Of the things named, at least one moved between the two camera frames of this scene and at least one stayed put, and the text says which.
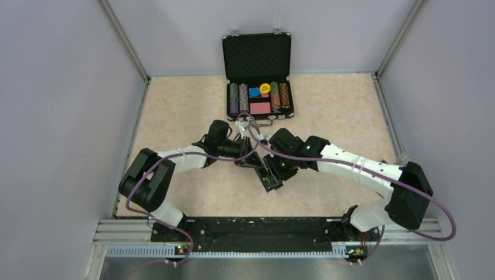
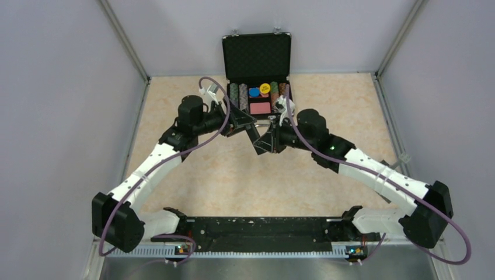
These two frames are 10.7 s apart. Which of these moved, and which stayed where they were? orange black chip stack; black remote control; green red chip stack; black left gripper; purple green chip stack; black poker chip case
Moved: black left gripper; black remote control
Stayed: purple green chip stack; black poker chip case; green red chip stack; orange black chip stack
